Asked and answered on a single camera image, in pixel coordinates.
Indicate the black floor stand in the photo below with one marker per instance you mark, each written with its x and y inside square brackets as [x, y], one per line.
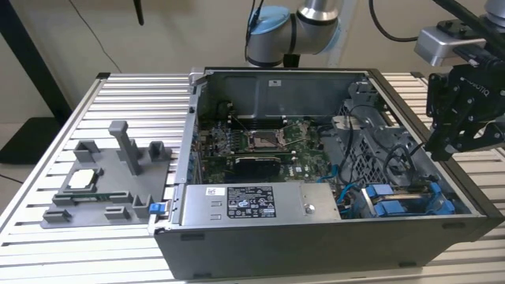
[27, 142]

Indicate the grey metal disk cage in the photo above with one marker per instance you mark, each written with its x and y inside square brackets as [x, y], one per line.
[367, 154]

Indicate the black and grey PC case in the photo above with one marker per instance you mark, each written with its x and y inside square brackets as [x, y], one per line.
[277, 251]

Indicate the silver power supply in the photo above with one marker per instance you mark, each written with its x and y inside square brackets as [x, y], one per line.
[198, 207]

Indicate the empty blue disk carrier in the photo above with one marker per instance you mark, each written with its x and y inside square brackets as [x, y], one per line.
[388, 208]

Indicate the black RAM slots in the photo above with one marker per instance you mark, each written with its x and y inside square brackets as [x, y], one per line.
[257, 119]

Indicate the green motherboard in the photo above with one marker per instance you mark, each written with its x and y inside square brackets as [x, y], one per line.
[304, 139]

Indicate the blue case latch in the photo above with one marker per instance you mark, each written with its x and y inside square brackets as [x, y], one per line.
[157, 207]

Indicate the green RAM stick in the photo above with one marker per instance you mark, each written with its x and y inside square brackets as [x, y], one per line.
[107, 196]

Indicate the hard disk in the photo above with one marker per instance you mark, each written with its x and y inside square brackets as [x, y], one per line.
[383, 190]

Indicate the CPU socket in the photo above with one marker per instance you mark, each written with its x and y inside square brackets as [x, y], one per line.
[263, 139]

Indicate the black graphics card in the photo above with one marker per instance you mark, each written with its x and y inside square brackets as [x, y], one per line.
[257, 167]

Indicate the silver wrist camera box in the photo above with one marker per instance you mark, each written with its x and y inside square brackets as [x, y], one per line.
[438, 44]

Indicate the grey parts rack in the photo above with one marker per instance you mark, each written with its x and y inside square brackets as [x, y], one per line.
[115, 177]

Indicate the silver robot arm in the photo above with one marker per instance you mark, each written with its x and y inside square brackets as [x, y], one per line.
[312, 29]

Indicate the metal locking lever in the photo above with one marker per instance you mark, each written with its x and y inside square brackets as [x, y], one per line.
[242, 124]

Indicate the silver CPU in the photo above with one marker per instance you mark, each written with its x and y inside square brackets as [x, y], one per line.
[83, 179]

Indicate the black hanging antenna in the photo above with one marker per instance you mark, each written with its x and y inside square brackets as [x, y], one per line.
[138, 12]

